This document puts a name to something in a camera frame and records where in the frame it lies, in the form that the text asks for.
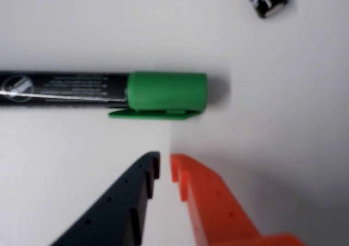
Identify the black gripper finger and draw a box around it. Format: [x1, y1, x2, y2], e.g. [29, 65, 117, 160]
[50, 151, 161, 246]

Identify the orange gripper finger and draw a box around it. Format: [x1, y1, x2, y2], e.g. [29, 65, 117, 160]
[170, 153, 306, 246]

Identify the green capped black marker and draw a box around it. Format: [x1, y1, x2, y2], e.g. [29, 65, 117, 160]
[0, 70, 208, 121]

